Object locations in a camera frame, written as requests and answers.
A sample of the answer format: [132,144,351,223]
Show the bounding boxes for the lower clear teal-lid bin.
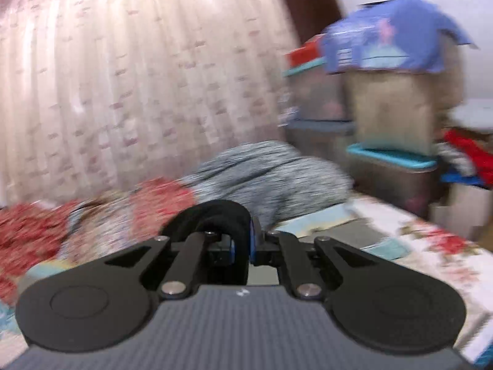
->
[346,144,438,217]

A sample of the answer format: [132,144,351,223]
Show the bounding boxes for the cardboard box with blue cloth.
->
[320,0,475,155]

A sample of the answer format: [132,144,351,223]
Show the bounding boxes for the striped teal grey bedspread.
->
[1,196,492,369]

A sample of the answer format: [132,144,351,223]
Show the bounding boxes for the clear teal-lid bin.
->
[279,34,352,123]
[346,144,438,217]

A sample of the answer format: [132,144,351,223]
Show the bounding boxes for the grey speckled blanket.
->
[181,140,352,228]

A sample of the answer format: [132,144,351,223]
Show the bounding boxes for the beige floral curtain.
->
[1,0,298,205]

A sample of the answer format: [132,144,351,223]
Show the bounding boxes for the red patterned quilt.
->
[1,178,196,306]

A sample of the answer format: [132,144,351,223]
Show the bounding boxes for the red clothes pile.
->
[435,129,492,188]

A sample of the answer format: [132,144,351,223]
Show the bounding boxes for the upper clear teal-lid bin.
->
[279,34,352,123]

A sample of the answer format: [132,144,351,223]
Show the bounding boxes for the black pants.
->
[159,199,251,286]

